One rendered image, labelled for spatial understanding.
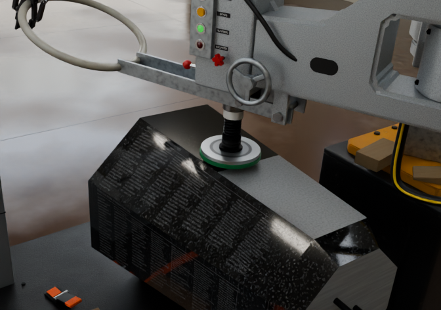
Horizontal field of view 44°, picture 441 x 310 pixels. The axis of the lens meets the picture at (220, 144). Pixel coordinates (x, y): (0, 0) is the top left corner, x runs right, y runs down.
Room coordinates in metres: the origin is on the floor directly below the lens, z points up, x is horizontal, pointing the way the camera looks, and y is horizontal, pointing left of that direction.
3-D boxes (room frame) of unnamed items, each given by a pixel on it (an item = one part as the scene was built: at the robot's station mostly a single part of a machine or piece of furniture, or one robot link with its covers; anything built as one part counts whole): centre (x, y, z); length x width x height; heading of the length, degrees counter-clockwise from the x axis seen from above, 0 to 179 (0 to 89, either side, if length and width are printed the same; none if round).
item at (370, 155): (1.92, -0.62, 0.81); 0.20 x 0.10 x 0.05; 136
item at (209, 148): (1.74, -0.04, 0.87); 0.21 x 0.21 x 0.01
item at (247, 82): (1.58, -0.09, 1.20); 0.15 x 0.10 x 0.15; 62
